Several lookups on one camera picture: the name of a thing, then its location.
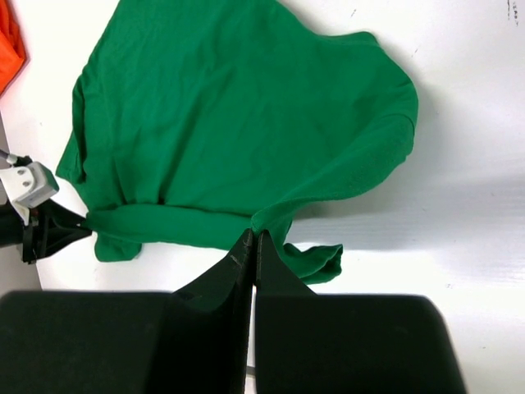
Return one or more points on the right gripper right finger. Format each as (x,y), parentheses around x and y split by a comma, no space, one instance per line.
(311,343)

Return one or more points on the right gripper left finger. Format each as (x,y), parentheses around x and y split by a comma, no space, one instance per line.
(193,340)

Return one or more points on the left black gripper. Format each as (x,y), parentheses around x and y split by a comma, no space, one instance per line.
(51,228)

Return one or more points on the orange t-shirt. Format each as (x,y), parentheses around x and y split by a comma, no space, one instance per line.
(13,52)

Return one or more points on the green t-shirt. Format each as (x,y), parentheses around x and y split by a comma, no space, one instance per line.
(193,121)

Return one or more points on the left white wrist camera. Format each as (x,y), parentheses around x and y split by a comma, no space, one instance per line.
(27,184)

